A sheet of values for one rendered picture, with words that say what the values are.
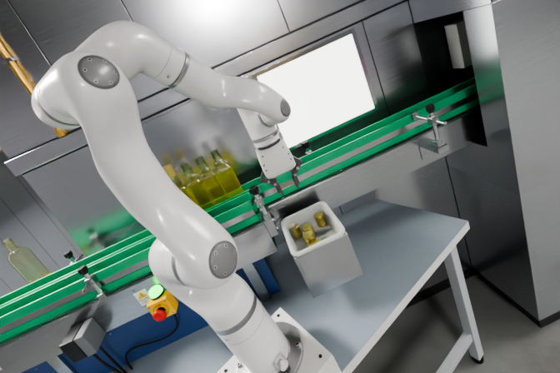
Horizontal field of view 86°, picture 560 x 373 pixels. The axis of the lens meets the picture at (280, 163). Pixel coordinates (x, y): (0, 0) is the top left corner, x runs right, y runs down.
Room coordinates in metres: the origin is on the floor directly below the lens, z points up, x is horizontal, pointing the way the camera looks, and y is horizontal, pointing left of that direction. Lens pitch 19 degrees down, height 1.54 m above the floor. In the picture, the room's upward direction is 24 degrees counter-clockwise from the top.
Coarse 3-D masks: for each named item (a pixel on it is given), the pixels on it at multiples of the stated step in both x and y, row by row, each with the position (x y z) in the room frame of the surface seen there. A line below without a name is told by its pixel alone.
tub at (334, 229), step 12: (324, 204) 0.91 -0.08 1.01; (288, 216) 0.94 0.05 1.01; (300, 216) 0.93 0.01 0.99; (312, 216) 0.93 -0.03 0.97; (336, 216) 0.81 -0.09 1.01; (288, 228) 0.92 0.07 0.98; (300, 228) 0.93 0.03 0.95; (324, 228) 0.89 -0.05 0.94; (336, 228) 0.81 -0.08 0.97; (288, 240) 0.80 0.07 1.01; (300, 240) 0.88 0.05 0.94; (324, 240) 0.73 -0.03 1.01; (300, 252) 0.72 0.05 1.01
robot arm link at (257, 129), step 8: (240, 112) 0.86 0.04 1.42; (248, 112) 0.84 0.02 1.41; (256, 112) 0.83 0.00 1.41; (248, 120) 0.84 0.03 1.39; (256, 120) 0.83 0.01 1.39; (248, 128) 0.85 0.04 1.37; (256, 128) 0.84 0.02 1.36; (264, 128) 0.84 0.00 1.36; (272, 128) 0.85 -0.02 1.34; (256, 136) 0.84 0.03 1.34; (264, 136) 0.84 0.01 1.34
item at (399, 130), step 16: (464, 96) 1.04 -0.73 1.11; (448, 112) 1.04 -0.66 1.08; (384, 128) 1.03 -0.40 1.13; (400, 128) 1.03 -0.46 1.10; (416, 128) 1.03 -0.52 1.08; (352, 144) 1.03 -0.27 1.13; (368, 144) 1.03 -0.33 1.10; (384, 144) 1.03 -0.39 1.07; (320, 160) 1.02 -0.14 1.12; (336, 160) 1.03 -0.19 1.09; (352, 160) 1.02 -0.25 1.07; (288, 176) 1.02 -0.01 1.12; (304, 176) 1.02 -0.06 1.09; (320, 176) 1.02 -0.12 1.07; (272, 192) 1.02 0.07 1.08; (288, 192) 1.02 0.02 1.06; (208, 208) 1.01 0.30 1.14; (144, 240) 1.00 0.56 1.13
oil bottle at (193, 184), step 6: (198, 174) 1.07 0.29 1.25; (186, 180) 1.04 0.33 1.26; (192, 180) 1.03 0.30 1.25; (198, 180) 1.03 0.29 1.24; (186, 186) 1.03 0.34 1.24; (192, 186) 1.02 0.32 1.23; (198, 186) 1.02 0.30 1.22; (192, 192) 1.02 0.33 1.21; (198, 192) 1.02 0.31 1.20; (204, 192) 1.02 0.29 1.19; (192, 198) 1.02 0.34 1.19; (198, 198) 1.02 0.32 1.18; (204, 198) 1.02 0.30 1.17; (210, 198) 1.03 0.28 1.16; (198, 204) 1.02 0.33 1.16; (204, 204) 1.02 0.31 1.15; (210, 204) 1.02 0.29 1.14
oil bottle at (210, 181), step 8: (208, 168) 1.05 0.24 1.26; (200, 176) 1.03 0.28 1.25; (208, 176) 1.02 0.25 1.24; (216, 176) 1.03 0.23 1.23; (208, 184) 1.02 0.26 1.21; (216, 184) 1.02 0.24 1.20; (208, 192) 1.02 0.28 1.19; (216, 192) 1.02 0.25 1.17; (224, 192) 1.03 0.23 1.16; (216, 200) 1.02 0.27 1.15; (224, 200) 1.02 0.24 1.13
